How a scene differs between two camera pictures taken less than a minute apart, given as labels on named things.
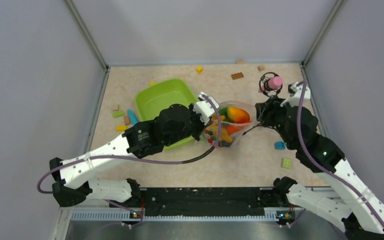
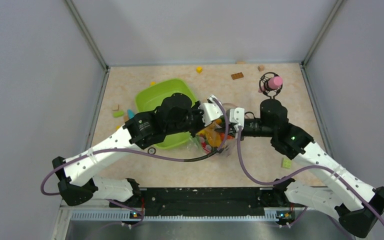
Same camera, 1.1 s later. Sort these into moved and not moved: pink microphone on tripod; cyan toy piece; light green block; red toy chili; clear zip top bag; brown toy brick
Moved: clear zip top bag; red toy chili
Not moved: pink microphone on tripod; brown toy brick; cyan toy piece; light green block
